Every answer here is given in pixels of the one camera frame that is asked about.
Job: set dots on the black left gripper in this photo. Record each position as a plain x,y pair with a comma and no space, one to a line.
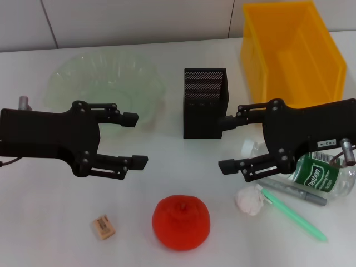
41,133

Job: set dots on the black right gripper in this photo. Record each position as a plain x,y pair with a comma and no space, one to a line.
306,125

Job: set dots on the white paper ball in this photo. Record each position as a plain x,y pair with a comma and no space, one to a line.
249,201

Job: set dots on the clear water bottle green label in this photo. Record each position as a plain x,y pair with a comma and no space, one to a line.
314,173

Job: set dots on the black mesh pen holder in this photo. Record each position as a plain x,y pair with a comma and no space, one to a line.
204,111

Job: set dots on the grey marker pen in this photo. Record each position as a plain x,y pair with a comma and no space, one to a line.
294,191

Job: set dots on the clear green glass fruit plate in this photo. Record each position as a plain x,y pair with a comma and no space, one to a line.
111,72

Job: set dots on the beige eraser block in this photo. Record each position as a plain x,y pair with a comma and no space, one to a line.
104,226

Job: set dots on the mint green pen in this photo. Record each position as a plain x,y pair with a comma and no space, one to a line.
294,217

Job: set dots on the yellow plastic bin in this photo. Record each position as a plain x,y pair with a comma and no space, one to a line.
294,55

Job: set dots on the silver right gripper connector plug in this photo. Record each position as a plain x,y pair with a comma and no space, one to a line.
347,150

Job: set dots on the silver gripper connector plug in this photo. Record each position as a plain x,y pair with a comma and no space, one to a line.
24,103
347,150

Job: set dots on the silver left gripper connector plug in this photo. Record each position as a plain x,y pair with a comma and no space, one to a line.
24,103

